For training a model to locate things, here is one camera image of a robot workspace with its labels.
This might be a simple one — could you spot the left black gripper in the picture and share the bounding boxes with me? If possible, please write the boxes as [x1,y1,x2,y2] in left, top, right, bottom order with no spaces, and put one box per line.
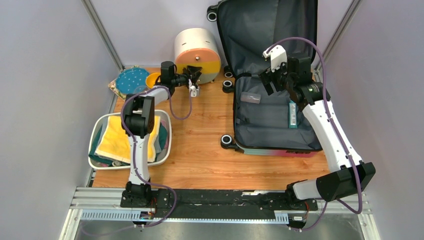
[170,66,201,90]

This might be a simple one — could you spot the round pastel drawer cabinet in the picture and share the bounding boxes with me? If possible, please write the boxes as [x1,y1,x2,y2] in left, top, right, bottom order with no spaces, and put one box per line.
[174,27,221,84]

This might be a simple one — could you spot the teal tube with barcode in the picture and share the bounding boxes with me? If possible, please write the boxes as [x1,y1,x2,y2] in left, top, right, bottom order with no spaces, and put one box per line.
[288,100,298,129]

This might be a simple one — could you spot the pink and teal kids suitcase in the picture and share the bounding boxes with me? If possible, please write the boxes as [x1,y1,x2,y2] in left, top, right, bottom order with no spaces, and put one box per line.
[206,0,322,158]

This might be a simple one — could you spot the dark green garment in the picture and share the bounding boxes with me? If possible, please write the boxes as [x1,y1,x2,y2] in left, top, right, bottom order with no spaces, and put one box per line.
[94,115,167,166]

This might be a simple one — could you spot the yellow towel white trim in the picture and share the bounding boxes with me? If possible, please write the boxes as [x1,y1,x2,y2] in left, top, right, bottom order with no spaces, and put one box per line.
[94,114,162,164]

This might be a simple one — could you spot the white plastic basin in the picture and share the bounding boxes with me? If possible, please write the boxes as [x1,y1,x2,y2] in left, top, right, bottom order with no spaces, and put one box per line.
[88,109,172,170]

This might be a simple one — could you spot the grey garment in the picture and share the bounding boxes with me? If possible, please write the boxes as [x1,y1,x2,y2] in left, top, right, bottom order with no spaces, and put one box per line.
[95,115,110,141]

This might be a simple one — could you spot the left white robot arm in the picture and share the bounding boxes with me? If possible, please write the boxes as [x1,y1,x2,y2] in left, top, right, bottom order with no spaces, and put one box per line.
[120,61,203,208]

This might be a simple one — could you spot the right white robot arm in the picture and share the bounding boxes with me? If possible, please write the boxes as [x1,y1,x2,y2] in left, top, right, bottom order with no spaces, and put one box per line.
[259,54,376,214]

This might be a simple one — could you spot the yellow bowl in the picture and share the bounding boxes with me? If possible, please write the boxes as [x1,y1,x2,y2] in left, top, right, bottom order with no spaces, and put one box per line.
[145,72,161,89]

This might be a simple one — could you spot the clear glass cup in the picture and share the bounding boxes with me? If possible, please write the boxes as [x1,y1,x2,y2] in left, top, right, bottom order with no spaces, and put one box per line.
[132,85,150,94]

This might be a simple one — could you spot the blue polka dot plate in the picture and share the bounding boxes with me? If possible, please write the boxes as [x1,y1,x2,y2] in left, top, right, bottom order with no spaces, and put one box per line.
[128,67,150,90]

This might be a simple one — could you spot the floral patterned placemat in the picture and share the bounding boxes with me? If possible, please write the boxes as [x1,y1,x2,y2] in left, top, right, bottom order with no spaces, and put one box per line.
[108,69,133,100]

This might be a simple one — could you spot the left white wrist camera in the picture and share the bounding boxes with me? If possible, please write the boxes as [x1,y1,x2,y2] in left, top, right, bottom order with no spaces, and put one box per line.
[188,79,200,98]

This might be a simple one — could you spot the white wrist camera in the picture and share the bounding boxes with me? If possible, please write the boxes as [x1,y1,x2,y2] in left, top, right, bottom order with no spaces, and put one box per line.
[262,45,288,73]
[188,79,200,98]

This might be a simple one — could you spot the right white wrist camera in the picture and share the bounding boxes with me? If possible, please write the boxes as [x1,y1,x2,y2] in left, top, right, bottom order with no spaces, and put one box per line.
[262,45,288,73]

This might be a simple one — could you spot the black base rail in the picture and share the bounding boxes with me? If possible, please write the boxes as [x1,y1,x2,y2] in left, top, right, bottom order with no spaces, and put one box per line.
[120,188,318,227]

